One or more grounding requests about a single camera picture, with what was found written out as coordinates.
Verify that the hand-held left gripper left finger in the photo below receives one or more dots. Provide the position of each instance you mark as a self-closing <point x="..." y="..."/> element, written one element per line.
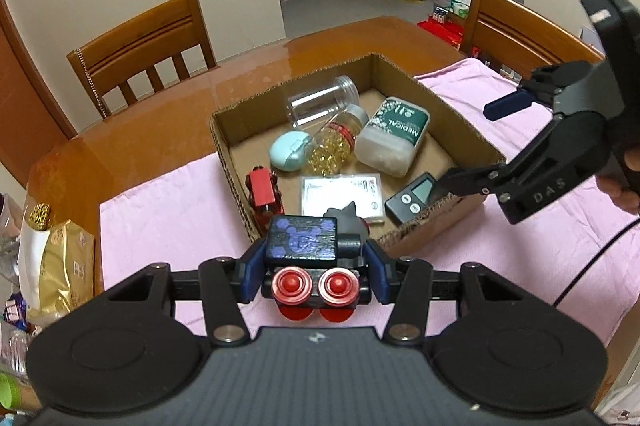
<point x="252" y="271"/>

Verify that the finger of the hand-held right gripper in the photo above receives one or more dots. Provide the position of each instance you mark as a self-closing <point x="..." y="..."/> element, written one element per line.
<point x="505" y="106"/>
<point x="470" y="181"/>

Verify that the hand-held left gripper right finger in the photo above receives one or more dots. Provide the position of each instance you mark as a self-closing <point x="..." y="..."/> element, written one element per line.
<point x="378" y="273"/>

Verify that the black toy car red wheels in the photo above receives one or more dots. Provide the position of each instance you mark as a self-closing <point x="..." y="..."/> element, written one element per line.
<point x="300" y="241"/>

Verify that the black digital timer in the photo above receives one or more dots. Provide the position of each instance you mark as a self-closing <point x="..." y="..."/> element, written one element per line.
<point x="410" y="201"/>

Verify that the red toy train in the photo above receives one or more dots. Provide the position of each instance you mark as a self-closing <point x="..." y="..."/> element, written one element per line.
<point x="262" y="196"/>

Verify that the white card packet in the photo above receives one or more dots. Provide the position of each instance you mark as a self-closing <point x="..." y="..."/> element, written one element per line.
<point x="340" y="196"/>

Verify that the cotton swab box green label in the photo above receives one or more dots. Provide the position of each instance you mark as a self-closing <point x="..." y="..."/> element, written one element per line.
<point x="390" y="135"/>

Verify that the brown cardboard box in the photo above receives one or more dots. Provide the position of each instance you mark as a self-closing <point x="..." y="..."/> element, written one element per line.
<point x="235" y="176"/>

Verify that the capsule bottle with silver cap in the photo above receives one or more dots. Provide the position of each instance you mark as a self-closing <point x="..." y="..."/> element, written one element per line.
<point x="330" y="148"/>

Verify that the person's right hand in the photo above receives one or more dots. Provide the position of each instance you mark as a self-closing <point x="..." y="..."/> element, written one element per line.
<point x="622" y="193"/>

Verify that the wooden chair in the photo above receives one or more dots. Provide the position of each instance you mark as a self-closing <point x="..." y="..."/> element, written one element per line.
<point x="520" y="30"/>
<point x="145" y="30"/>

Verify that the red boxes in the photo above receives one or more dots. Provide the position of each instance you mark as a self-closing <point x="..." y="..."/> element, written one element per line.
<point x="442" y="33"/>

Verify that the pink cloth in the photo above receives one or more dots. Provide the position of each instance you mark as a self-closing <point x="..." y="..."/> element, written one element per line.
<point x="165" y="206"/>

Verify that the green white carton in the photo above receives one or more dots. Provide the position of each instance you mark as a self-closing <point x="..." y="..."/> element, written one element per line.
<point x="461" y="3"/>

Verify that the mint green round case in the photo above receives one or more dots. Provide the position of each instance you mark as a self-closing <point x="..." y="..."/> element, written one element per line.
<point x="287" y="150"/>

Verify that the clear plastic jar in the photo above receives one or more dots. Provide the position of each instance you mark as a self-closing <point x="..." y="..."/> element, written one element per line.
<point x="320" y="103"/>

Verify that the gold foil bag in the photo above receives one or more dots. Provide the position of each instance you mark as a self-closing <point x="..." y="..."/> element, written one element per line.
<point x="65" y="266"/>

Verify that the clear plastic bag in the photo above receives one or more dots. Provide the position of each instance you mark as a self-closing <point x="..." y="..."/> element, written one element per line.
<point x="10" y="236"/>

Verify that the green capped bottle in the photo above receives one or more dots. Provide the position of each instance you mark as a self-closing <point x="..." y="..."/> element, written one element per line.
<point x="9" y="391"/>

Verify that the wooden door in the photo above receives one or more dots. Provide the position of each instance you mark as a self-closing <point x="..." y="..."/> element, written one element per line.
<point x="25" y="95"/>

